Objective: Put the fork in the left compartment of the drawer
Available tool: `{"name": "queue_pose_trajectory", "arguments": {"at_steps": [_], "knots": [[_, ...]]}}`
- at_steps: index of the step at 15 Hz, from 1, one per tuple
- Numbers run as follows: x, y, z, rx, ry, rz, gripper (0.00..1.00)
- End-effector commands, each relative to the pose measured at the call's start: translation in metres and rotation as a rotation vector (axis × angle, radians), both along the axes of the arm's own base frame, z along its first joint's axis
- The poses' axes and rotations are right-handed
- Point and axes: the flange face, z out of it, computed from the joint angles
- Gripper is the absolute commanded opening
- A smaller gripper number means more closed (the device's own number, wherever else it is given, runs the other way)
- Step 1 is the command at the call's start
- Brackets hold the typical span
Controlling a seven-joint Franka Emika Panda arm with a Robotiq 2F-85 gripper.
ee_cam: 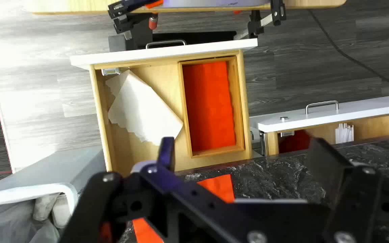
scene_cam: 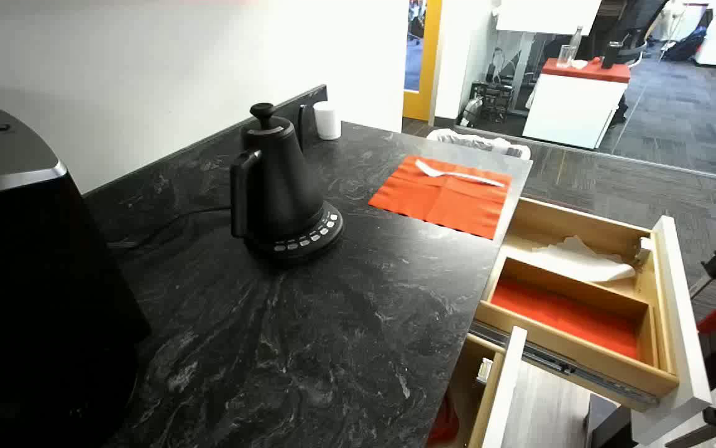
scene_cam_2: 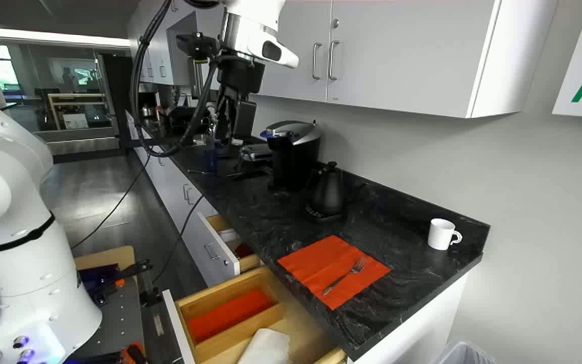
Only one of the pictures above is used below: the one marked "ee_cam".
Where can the wooden drawer with two compartments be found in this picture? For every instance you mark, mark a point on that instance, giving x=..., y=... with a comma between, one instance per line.
x=168, y=86

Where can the orange drawer liner cloth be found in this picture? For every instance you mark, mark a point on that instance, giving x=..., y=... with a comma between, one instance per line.
x=208, y=106

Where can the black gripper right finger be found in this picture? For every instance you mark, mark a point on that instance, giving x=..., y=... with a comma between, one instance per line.
x=352, y=198

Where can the black and orange clamp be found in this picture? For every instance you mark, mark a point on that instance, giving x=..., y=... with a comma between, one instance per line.
x=131, y=21

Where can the orange item in narrow drawer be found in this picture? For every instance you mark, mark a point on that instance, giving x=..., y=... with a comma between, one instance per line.
x=294, y=143

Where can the black clamp stand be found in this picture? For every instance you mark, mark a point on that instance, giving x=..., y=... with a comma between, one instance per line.
x=262, y=18

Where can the white trash bin with bag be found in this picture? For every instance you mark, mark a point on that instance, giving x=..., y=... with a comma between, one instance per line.
x=33, y=184

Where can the white items in narrow drawer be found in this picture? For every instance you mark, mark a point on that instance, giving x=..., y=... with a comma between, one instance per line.
x=344, y=133

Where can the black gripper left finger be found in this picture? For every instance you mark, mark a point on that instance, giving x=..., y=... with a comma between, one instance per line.
x=100, y=203

